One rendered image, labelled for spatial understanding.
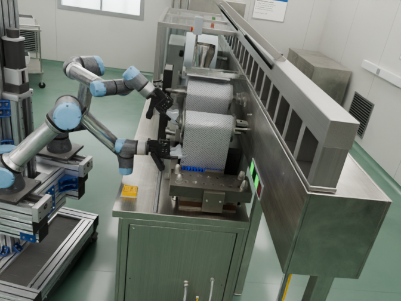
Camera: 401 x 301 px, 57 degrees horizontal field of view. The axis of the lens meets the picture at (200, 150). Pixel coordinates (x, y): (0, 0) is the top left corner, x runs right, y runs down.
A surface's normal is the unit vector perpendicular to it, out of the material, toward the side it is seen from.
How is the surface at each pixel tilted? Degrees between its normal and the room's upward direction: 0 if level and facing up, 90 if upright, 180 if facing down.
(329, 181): 90
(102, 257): 0
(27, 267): 0
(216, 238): 90
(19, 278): 0
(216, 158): 90
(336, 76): 90
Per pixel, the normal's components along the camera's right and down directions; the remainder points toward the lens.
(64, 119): 0.40, 0.36
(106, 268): 0.14, -0.89
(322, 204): 0.04, 0.44
